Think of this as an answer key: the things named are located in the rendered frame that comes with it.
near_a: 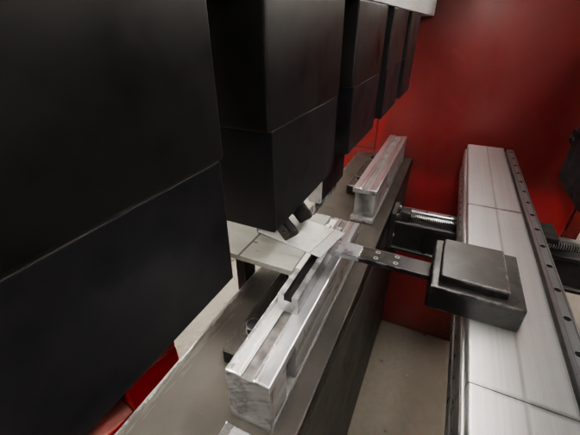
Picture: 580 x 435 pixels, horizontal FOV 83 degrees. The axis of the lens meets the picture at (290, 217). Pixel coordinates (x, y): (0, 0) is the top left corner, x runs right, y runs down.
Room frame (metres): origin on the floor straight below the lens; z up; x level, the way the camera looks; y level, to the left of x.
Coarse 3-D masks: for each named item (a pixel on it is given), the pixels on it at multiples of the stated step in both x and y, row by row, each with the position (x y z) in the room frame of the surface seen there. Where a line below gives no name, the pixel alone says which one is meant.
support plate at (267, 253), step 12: (312, 216) 0.55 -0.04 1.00; (324, 216) 0.55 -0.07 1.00; (228, 228) 0.50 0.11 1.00; (240, 228) 0.50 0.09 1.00; (252, 228) 0.50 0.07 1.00; (240, 240) 0.46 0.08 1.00; (264, 240) 0.46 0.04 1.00; (276, 240) 0.46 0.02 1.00; (252, 252) 0.43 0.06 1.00; (264, 252) 0.43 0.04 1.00; (276, 252) 0.43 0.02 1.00; (288, 252) 0.43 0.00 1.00; (300, 252) 0.43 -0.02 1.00; (264, 264) 0.40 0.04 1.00; (276, 264) 0.40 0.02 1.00; (288, 264) 0.40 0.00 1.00
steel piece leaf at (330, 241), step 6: (330, 234) 0.48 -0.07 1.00; (336, 234) 0.48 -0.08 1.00; (342, 234) 0.48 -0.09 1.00; (324, 240) 0.46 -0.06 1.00; (330, 240) 0.46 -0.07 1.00; (336, 240) 0.46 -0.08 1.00; (318, 246) 0.44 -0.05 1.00; (324, 246) 0.44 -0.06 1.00; (330, 246) 0.44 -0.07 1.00; (312, 252) 0.43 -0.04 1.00; (318, 252) 0.43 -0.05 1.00; (324, 252) 0.43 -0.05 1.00
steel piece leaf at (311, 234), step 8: (296, 224) 0.51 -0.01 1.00; (304, 224) 0.51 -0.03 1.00; (312, 224) 0.51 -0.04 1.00; (320, 224) 0.51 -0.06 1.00; (264, 232) 0.49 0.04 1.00; (272, 232) 0.49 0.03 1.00; (304, 232) 0.49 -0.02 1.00; (312, 232) 0.49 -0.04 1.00; (320, 232) 0.49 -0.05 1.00; (328, 232) 0.49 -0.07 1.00; (280, 240) 0.46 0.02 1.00; (288, 240) 0.46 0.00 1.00; (296, 240) 0.46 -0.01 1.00; (304, 240) 0.46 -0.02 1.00; (312, 240) 0.46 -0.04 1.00; (320, 240) 0.46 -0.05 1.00; (296, 248) 0.44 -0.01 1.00; (304, 248) 0.44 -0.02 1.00; (312, 248) 0.44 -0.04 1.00
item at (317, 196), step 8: (336, 160) 0.46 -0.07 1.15; (336, 168) 0.46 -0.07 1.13; (328, 176) 0.43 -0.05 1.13; (336, 176) 0.46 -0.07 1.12; (320, 184) 0.41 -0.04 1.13; (328, 184) 0.43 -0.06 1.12; (336, 184) 0.47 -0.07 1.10; (312, 192) 0.41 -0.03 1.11; (320, 192) 0.41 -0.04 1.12; (328, 192) 0.43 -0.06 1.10; (312, 200) 0.41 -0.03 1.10; (320, 200) 0.41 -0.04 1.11
